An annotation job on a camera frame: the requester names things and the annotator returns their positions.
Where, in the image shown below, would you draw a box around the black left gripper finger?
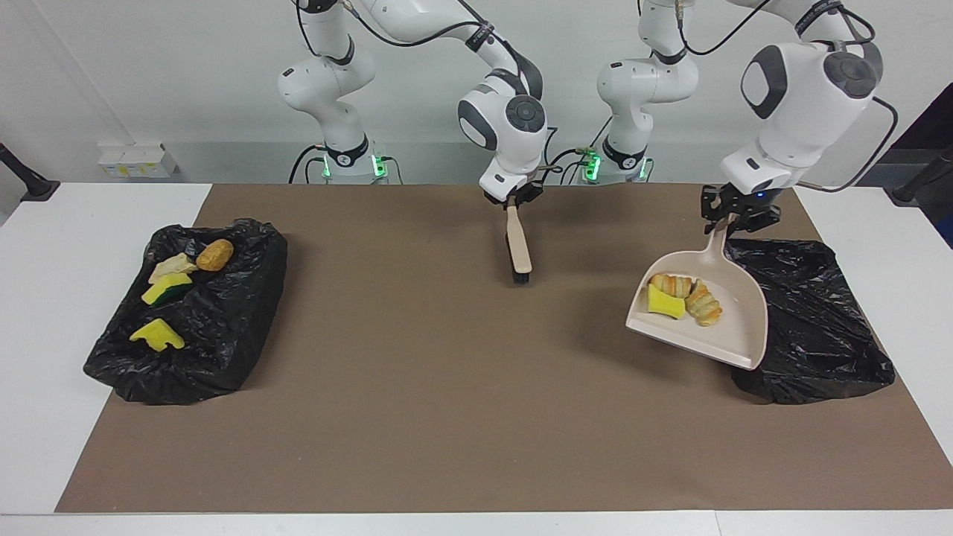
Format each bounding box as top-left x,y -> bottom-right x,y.
700,186 -> 734,237
737,202 -> 783,235

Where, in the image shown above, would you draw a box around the small croissant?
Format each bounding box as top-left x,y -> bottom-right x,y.
685,279 -> 724,327
650,274 -> 693,299

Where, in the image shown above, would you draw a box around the small green yellow sponge piece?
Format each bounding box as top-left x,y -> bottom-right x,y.
646,286 -> 687,320

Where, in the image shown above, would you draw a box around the beige plastic dustpan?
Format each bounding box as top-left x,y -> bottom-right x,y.
625,222 -> 768,371

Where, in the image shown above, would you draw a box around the brown bread roll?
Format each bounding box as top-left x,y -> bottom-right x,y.
195,238 -> 235,272

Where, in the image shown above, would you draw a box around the pale beige bread chunk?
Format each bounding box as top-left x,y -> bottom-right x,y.
147,252 -> 199,285

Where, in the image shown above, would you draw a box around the bin with black trash bag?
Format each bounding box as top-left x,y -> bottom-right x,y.
726,238 -> 896,406
83,217 -> 289,406

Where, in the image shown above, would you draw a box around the dark blue panel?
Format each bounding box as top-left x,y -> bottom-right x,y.
856,82 -> 953,250

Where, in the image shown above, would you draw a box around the brown table mat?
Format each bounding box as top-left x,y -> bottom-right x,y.
54,184 -> 953,514

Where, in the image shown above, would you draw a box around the white power strip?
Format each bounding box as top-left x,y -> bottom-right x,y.
98,144 -> 179,179

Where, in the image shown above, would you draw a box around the black base cables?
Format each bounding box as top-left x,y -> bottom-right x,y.
540,147 -> 596,185
289,144 -> 328,185

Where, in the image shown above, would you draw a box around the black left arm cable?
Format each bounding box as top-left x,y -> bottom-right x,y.
808,0 -> 900,194

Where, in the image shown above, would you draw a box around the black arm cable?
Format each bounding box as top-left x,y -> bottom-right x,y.
808,0 -> 900,194
294,0 -> 559,176

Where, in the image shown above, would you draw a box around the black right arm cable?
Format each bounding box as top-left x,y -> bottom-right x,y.
294,0 -> 559,176

